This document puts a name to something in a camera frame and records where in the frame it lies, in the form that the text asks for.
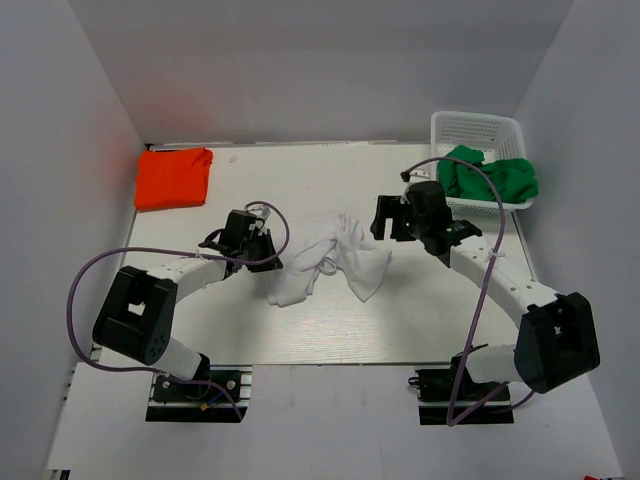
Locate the white t shirt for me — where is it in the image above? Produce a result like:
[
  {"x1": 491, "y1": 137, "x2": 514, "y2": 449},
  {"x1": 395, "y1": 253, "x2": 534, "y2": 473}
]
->
[{"x1": 267, "y1": 213, "x2": 392, "y2": 308}]

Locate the green t shirt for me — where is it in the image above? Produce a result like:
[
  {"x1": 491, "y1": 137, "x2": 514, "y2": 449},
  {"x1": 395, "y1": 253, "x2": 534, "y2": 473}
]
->
[{"x1": 435, "y1": 143, "x2": 540, "y2": 204}]

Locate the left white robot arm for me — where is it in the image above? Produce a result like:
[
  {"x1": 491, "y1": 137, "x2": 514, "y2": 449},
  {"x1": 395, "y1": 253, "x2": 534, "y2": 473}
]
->
[{"x1": 92, "y1": 202, "x2": 283, "y2": 399}]

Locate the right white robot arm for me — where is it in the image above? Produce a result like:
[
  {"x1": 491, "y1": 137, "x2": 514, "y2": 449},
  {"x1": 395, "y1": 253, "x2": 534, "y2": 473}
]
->
[{"x1": 371, "y1": 181, "x2": 601, "y2": 399}]

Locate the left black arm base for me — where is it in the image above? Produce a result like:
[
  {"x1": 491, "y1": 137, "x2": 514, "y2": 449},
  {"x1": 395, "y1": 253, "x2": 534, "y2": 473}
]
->
[{"x1": 145, "y1": 366, "x2": 252, "y2": 424}]

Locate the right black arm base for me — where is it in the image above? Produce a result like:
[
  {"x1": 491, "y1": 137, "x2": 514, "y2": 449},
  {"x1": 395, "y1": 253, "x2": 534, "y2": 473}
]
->
[{"x1": 408, "y1": 367, "x2": 514, "y2": 426}]

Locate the folded orange t shirt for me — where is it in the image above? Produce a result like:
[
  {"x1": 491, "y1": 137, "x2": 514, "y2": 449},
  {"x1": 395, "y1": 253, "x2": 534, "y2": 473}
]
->
[{"x1": 134, "y1": 147, "x2": 214, "y2": 211}]

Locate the white plastic basket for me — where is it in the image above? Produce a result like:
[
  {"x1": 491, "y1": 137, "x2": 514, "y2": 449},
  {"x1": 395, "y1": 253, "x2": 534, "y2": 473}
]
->
[{"x1": 431, "y1": 111, "x2": 538, "y2": 214}]

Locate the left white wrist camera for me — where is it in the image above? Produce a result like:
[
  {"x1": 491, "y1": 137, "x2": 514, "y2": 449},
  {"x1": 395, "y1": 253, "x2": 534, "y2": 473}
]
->
[{"x1": 246, "y1": 204, "x2": 271, "y2": 239}]

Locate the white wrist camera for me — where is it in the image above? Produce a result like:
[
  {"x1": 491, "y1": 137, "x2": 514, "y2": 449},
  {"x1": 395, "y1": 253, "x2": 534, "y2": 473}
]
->
[
  {"x1": 246, "y1": 204, "x2": 271, "y2": 239},
  {"x1": 400, "y1": 168, "x2": 432, "y2": 204}
]

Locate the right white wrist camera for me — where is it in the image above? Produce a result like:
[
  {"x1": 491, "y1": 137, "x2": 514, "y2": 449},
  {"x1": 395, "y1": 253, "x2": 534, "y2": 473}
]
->
[{"x1": 400, "y1": 168, "x2": 432, "y2": 204}]

